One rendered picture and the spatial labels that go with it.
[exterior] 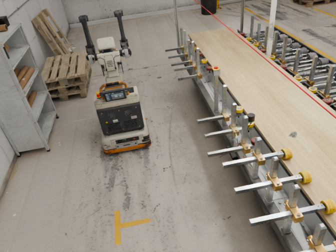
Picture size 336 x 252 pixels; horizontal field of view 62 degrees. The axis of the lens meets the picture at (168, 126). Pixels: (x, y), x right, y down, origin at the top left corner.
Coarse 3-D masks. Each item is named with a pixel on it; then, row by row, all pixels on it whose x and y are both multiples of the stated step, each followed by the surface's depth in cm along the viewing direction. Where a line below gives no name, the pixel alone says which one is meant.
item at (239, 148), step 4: (248, 144) 236; (228, 148) 235; (232, 148) 234; (236, 148) 234; (240, 148) 234; (208, 152) 233; (212, 152) 233; (216, 152) 232; (220, 152) 233; (224, 152) 233; (228, 152) 234; (208, 156) 233
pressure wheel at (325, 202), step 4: (324, 200) 171; (328, 200) 170; (332, 200) 170; (324, 204) 170; (328, 204) 168; (332, 204) 168; (328, 208) 167; (332, 208) 167; (324, 212) 171; (328, 212) 168
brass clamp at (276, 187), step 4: (268, 172) 194; (268, 176) 192; (276, 176) 191; (268, 180) 193; (272, 180) 188; (276, 180) 188; (272, 184) 188; (276, 184) 185; (280, 184) 185; (276, 188) 186; (280, 188) 186
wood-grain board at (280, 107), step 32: (224, 32) 454; (224, 64) 357; (256, 64) 348; (256, 96) 288; (288, 96) 282; (256, 128) 250; (288, 128) 241; (320, 128) 237; (288, 160) 211; (320, 160) 207; (320, 192) 185
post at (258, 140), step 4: (256, 140) 204; (260, 140) 203; (256, 144) 205; (260, 144) 205; (256, 148) 207; (260, 148) 208; (256, 152) 209; (256, 164) 217; (252, 168) 223; (256, 168) 219; (252, 172) 224; (256, 172) 222; (256, 176) 225
